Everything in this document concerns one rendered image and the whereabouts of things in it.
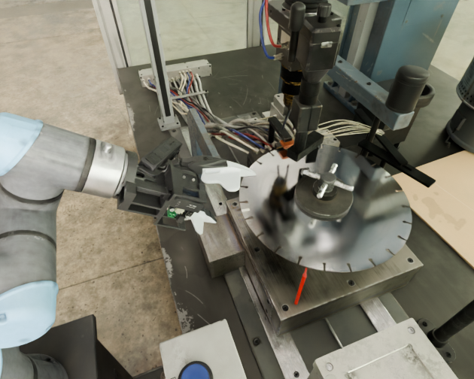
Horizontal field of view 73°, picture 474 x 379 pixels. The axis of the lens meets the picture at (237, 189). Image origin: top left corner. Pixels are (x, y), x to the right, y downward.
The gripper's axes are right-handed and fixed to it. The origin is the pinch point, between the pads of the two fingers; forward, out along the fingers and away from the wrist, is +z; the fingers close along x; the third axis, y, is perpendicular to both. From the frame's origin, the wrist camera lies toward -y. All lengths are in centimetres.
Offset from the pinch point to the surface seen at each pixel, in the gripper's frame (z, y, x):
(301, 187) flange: 13.8, -2.1, 5.1
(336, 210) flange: 17.4, 4.9, 7.4
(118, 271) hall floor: 16, -52, -109
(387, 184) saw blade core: 29.3, 0.1, 14.1
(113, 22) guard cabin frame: -18, -109, -20
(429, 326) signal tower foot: 43.0, 22.7, -0.2
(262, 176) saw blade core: 9.2, -7.8, 0.8
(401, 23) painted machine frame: 51, -54, 40
